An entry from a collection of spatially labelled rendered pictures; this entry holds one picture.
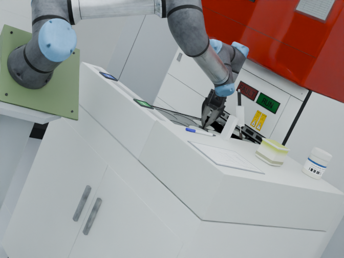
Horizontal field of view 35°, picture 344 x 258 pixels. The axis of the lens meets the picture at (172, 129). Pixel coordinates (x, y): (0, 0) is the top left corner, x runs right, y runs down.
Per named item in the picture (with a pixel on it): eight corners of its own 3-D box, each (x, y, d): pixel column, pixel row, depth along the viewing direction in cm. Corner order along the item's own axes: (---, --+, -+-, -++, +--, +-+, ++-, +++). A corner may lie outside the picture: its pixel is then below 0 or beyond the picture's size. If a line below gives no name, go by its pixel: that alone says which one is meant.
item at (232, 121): (229, 138, 191) (245, 104, 188) (236, 143, 188) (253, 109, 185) (217, 135, 187) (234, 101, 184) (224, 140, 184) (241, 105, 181)
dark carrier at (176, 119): (205, 122, 238) (205, 120, 238) (256, 158, 213) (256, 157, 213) (144, 106, 215) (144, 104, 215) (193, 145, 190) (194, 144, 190)
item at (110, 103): (88, 99, 220) (101, 67, 216) (159, 163, 180) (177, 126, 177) (68, 93, 213) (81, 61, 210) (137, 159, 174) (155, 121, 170)
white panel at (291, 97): (158, 101, 275) (191, 28, 266) (265, 182, 216) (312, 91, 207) (153, 100, 273) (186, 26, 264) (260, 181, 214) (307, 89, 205)
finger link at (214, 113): (210, 128, 227) (219, 108, 225) (210, 131, 221) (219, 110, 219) (203, 125, 227) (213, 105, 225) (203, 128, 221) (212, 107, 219)
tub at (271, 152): (265, 156, 188) (274, 139, 186) (281, 167, 183) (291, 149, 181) (253, 154, 182) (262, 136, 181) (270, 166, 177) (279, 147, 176)
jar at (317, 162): (308, 171, 196) (321, 148, 194) (323, 181, 191) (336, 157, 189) (297, 169, 191) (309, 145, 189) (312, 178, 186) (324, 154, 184)
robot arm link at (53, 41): (24, 67, 167) (44, 47, 157) (24, 29, 172) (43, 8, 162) (60, 75, 174) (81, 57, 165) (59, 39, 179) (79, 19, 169)
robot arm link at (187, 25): (200, 35, 162) (243, 93, 205) (196, 3, 166) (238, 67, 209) (165, 45, 166) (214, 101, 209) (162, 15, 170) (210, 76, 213)
